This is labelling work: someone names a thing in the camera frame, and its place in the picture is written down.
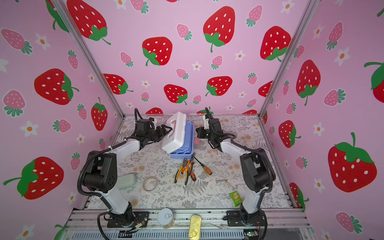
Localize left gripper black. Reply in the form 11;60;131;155
145;124;172;143

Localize white pink blue tool box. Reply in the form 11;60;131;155
162;112;195;160

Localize orange black combination pliers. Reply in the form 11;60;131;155
185;153;197;186

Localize orange needle nose pliers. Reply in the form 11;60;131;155
174;159;188;184

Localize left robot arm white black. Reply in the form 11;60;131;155
77;118;174;227

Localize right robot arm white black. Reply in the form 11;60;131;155
196;114;276;225

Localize clear tape roll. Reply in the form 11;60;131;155
143;176;159;192

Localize green snack packet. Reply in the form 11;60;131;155
229;191;243;207

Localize round silver tin can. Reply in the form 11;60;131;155
157;208;174;229

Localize gold oval tin can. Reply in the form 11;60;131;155
188;215;202;240

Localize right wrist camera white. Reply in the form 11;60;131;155
203;115;209;129

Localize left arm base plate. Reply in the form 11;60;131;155
107;211;150;229

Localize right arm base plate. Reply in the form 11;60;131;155
223;210;268;227

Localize aluminium front rail frame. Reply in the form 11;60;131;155
58;209;316;240

